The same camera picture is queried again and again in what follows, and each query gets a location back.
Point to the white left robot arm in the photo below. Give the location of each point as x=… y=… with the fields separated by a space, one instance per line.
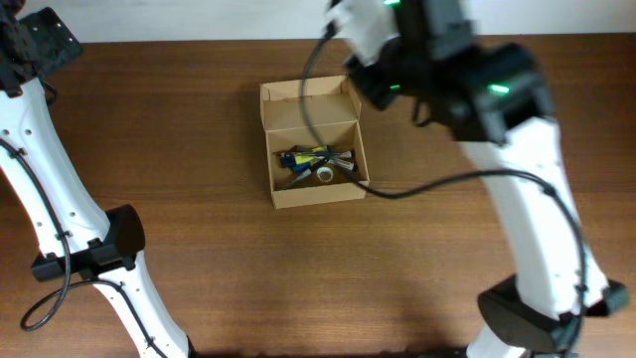
x=78 y=242

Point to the yellow highlighter black cap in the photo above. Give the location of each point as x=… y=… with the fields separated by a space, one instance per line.
x=288 y=162

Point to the black whiteboard marker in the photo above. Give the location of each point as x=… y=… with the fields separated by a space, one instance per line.
x=343 y=159

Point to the black gel pen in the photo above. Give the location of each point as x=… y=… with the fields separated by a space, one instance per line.
x=321 y=148

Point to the blue whiteboard marker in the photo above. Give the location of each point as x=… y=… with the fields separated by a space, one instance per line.
x=298 y=168

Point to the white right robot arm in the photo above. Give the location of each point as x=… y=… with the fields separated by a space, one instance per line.
x=498 y=108

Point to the yellow clear tape roll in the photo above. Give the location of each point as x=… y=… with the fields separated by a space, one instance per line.
x=325 y=174

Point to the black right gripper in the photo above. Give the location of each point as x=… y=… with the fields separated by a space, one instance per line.
x=370 y=77

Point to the black sharpie permanent marker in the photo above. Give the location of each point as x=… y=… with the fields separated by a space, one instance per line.
x=307 y=173

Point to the brown cardboard box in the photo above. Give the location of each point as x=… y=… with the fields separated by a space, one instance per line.
x=330 y=106

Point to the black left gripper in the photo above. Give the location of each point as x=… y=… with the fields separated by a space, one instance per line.
x=60 y=44

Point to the blue ballpoint pen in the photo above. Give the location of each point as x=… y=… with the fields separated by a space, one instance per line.
x=288 y=155

